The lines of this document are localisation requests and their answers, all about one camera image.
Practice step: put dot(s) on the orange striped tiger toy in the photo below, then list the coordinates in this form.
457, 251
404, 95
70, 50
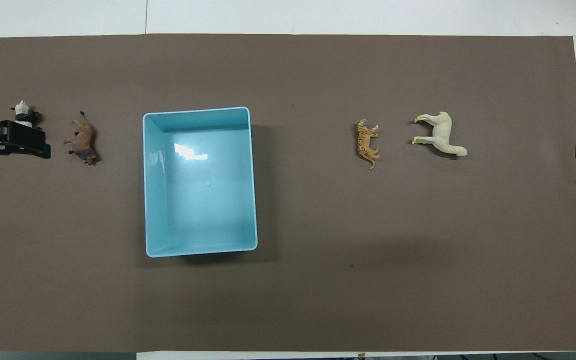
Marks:
365, 142

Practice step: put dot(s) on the black and white panda toy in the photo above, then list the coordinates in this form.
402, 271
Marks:
22, 111

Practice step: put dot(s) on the brown table mat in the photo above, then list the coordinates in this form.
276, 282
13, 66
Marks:
318, 290

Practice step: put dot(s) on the cream white horse toy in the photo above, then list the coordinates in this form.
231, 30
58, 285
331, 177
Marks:
442, 132

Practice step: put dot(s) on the light blue storage box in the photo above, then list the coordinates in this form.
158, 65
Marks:
203, 200

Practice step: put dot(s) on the brown bison toy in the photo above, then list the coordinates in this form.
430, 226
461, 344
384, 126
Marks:
84, 137

